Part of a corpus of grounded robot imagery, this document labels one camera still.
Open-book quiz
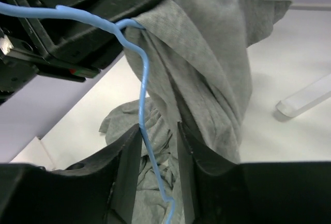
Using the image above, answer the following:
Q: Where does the white metal clothes rack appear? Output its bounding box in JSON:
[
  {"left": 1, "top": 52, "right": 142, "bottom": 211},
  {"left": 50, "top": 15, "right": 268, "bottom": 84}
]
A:
[{"left": 276, "top": 74, "right": 330, "bottom": 118}]

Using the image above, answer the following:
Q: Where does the grey adidas t-shirt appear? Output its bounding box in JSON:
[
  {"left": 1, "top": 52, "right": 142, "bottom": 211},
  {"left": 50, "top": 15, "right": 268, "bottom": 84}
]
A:
[{"left": 99, "top": 0, "right": 293, "bottom": 224}]

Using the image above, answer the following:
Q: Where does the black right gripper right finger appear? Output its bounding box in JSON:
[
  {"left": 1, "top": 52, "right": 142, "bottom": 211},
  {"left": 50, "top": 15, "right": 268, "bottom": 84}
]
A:
[{"left": 177, "top": 123, "right": 330, "bottom": 223}]

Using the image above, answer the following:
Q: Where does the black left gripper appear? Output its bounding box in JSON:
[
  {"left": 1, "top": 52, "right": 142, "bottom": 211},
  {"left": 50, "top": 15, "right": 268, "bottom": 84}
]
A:
[{"left": 1, "top": 0, "right": 162, "bottom": 102}]

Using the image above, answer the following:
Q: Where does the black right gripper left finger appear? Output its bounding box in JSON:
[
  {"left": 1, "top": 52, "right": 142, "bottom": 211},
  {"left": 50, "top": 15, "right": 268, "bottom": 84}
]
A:
[{"left": 1, "top": 125, "right": 142, "bottom": 224}]

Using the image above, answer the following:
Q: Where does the blue plastic hanger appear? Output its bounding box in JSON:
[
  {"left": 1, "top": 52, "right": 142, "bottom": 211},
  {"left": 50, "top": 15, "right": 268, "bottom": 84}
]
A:
[{"left": 1, "top": 3, "right": 176, "bottom": 223}]

